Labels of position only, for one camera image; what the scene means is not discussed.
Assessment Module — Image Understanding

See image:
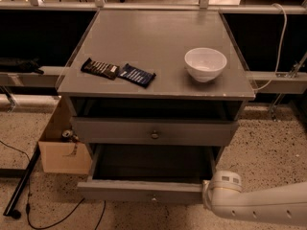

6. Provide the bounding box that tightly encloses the white bowl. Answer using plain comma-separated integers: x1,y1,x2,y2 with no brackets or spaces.
184,48,227,82

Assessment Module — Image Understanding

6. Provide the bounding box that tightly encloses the metal can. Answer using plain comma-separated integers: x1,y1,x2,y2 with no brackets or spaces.
61,129,73,141

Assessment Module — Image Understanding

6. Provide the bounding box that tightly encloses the black floor cable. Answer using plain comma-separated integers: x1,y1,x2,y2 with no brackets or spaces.
0,139,107,230

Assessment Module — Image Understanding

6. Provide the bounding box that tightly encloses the black floor bar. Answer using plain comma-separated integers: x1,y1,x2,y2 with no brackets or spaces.
0,146,40,219

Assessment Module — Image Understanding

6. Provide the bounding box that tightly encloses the brown snack bar wrapper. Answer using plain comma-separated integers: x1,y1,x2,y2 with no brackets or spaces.
81,57,119,80

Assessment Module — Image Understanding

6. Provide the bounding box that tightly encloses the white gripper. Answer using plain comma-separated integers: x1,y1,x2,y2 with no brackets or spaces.
202,171,242,209

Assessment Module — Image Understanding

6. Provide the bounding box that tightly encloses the cardboard box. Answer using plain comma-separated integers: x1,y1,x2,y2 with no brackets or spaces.
38,99,92,174

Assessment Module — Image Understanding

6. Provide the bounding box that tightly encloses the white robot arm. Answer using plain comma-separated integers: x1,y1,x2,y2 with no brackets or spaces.
202,171,307,227

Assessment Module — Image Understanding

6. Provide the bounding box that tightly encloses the white hanging cable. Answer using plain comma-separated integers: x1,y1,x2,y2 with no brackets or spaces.
252,3,288,92

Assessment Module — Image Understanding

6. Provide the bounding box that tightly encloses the grey top drawer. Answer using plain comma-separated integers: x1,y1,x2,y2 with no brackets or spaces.
71,117,239,147

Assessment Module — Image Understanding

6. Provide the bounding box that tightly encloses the black bag on rail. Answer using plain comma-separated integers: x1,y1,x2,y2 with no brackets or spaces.
0,57,44,75

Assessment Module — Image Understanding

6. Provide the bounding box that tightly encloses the grey drawer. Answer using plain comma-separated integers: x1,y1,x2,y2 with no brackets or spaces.
71,117,239,147
78,144,224,204

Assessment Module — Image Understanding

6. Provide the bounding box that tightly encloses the grey drawer cabinet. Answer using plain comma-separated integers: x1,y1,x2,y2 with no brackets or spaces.
57,9,256,151

